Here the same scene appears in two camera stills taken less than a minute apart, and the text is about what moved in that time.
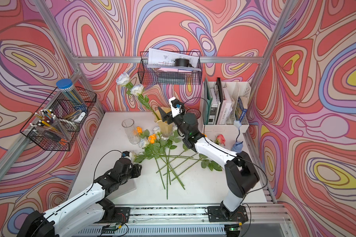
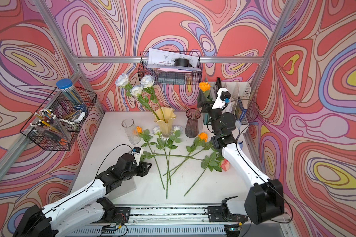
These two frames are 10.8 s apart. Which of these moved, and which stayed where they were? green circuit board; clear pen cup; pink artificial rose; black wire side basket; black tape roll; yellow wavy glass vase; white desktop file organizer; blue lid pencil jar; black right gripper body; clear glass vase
Moved: black right gripper body; pink artificial rose
Stayed: clear glass vase; clear pen cup; white desktop file organizer; black tape roll; blue lid pencil jar; green circuit board; black wire side basket; yellow wavy glass vase
